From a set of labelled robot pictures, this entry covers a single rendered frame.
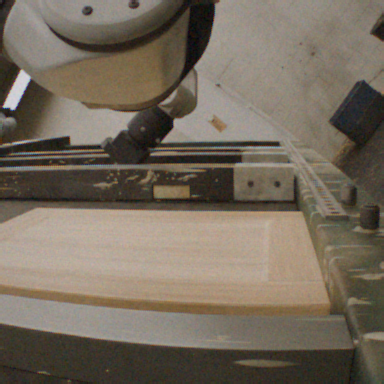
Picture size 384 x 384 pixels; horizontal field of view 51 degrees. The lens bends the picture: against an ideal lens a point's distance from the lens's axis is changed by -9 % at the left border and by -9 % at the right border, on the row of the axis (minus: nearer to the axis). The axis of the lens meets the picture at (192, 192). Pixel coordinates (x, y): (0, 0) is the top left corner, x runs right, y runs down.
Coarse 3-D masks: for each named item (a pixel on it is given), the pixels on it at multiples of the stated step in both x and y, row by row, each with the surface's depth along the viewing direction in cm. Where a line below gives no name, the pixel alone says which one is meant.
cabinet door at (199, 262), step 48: (0, 240) 58; (48, 240) 59; (96, 240) 59; (144, 240) 59; (192, 240) 58; (240, 240) 58; (288, 240) 56; (0, 288) 41; (48, 288) 41; (96, 288) 41; (144, 288) 41; (192, 288) 41; (240, 288) 41; (288, 288) 40
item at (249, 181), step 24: (0, 168) 105; (24, 168) 101; (48, 168) 99; (72, 168) 97; (96, 168) 96; (120, 168) 95; (144, 168) 94; (168, 168) 93; (192, 168) 92; (216, 168) 91; (240, 168) 90; (264, 168) 89; (288, 168) 89; (0, 192) 101; (24, 192) 100; (48, 192) 99; (72, 192) 98; (96, 192) 97; (120, 192) 96; (144, 192) 95; (192, 192) 93; (216, 192) 92; (240, 192) 91; (264, 192) 90; (288, 192) 89
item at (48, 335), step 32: (0, 320) 29; (32, 320) 29; (64, 320) 29; (96, 320) 30; (128, 320) 30; (160, 320) 30; (192, 320) 30; (224, 320) 30; (256, 320) 29; (288, 320) 29; (320, 320) 28; (0, 352) 29; (32, 352) 28; (64, 352) 28; (96, 352) 27; (128, 352) 27; (160, 352) 26; (192, 352) 26; (224, 352) 26; (256, 352) 25; (288, 352) 25; (320, 352) 25; (352, 352) 24
